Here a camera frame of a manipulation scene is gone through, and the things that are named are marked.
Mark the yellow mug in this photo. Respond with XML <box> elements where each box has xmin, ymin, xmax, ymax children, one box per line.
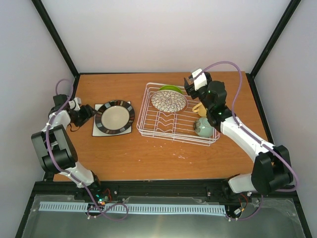
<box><xmin>192</xmin><ymin>103</ymin><xmax>207</xmax><ymax>117</ymax></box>

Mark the green plate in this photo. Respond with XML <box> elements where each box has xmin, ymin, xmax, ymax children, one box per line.
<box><xmin>159</xmin><ymin>85</ymin><xmax>183</xmax><ymax>94</ymax></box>

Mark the dark striped rim plate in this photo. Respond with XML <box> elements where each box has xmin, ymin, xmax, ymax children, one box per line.
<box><xmin>94</xmin><ymin>100</ymin><xmax>135</xmax><ymax>134</ymax></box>

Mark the patterned round plate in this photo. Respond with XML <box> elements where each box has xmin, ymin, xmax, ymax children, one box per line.
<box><xmin>151</xmin><ymin>90</ymin><xmax>187</xmax><ymax>113</ymax></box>

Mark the mint green bowl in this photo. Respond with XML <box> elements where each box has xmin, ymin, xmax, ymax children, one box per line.
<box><xmin>193</xmin><ymin>117</ymin><xmax>213</xmax><ymax>138</ymax></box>

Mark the white wire dish rack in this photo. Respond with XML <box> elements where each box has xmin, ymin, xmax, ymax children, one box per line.
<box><xmin>136</xmin><ymin>82</ymin><xmax>220</xmax><ymax>146</ymax></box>

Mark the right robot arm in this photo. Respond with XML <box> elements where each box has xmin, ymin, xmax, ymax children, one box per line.
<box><xmin>184</xmin><ymin>73</ymin><xmax>299</xmax><ymax>195</ymax></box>

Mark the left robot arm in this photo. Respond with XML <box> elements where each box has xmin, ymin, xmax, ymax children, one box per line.
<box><xmin>31</xmin><ymin>94</ymin><xmax>103</xmax><ymax>200</ymax></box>

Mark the small circuit board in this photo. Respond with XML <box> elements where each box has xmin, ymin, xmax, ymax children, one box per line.
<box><xmin>95</xmin><ymin>188</ymin><xmax>112</xmax><ymax>205</ymax></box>

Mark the metal base sheet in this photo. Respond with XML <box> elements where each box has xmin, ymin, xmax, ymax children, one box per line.
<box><xmin>17</xmin><ymin>195</ymin><xmax>311</xmax><ymax>238</ymax></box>

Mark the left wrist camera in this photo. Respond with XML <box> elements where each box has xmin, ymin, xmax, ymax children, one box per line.
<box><xmin>68</xmin><ymin>97</ymin><xmax>81</xmax><ymax>111</ymax></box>

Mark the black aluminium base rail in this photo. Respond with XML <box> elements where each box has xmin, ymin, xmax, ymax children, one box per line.
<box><xmin>33</xmin><ymin>177</ymin><xmax>297</xmax><ymax>206</ymax></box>

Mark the blue slotted cable duct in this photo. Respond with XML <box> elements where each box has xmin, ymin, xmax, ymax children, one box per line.
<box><xmin>38</xmin><ymin>201</ymin><xmax>226</xmax><ymax>216</ymax></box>

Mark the left black frame post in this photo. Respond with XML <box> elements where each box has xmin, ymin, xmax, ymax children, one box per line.
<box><xmin>31</xmin><ymin>0</ymin><xmax>79</xmax><ymax>78</ymax></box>

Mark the black frame post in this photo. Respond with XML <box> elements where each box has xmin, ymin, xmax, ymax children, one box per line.
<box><xmin>250</xmin><ymin>0</ymin><xmax>301</xmax><ymax>79</ymax></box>
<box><xmin>31</xmin><ymin>0</ymin><xmax>79</xmax><ymax>78</ymax></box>

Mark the right black frame post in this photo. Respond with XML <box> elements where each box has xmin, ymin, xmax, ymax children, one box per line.
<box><xmin>250</xmin><ymin>0</ymin><xmax>301</xmax><ymax>79</ymax></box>

